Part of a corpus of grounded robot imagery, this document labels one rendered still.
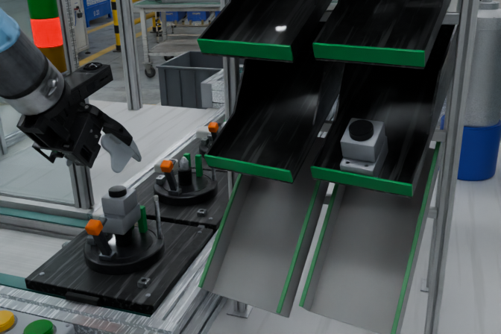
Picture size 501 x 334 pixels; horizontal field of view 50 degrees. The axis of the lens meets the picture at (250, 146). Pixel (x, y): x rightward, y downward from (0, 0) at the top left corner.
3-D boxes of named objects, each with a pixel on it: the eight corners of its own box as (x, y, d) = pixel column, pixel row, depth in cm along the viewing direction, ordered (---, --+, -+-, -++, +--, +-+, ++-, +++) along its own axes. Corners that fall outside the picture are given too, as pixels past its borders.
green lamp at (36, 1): (47, 19, 95) (42, -9, 94) (24, 19, 97) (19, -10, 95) (64, 16, 100) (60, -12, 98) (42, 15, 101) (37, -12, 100)
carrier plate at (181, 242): (154, 316, 83) (153, 304, 82) (26, 288, 90) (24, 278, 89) (213, 238, 104) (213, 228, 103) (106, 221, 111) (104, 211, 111)
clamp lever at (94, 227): (109, 259, 90) (94, 229, 85) (99, 256, 90) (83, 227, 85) (119, 241, 92) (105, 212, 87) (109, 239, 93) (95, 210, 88)
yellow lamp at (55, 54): (56, 74, 99) (51, 48, 97) (33, 73, 101) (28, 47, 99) (72, 68, 103) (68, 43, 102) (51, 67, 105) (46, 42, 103)
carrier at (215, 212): (216, 234, 105) (213, 175, 101) (109, 217, 113) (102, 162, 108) (255, 183, 127) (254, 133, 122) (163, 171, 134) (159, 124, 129)
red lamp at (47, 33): (51, 48, 97) (47, 20, 95) (28, 47, 99) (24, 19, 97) (68, 42, 102) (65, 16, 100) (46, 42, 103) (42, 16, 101)
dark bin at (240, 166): (292, 184, 70) (282, 145, 65) (208, 167, 76) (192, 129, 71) (358, 57, 87) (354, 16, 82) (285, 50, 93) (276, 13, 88)
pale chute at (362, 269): (399, 340, 71) (394, 335, 68) (307, 311, 77) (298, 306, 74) (443, 150, 80) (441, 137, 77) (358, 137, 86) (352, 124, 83)
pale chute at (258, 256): (289, 318, 76) (279, 313, 72) (210, 292, 82) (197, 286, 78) (342, 141, 85) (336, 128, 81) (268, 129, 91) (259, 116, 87)
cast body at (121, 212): (124, 235, 91) (118, 197, 88) (101, 232, 92) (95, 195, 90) (147, 212, 98) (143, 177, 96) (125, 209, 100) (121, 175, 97)
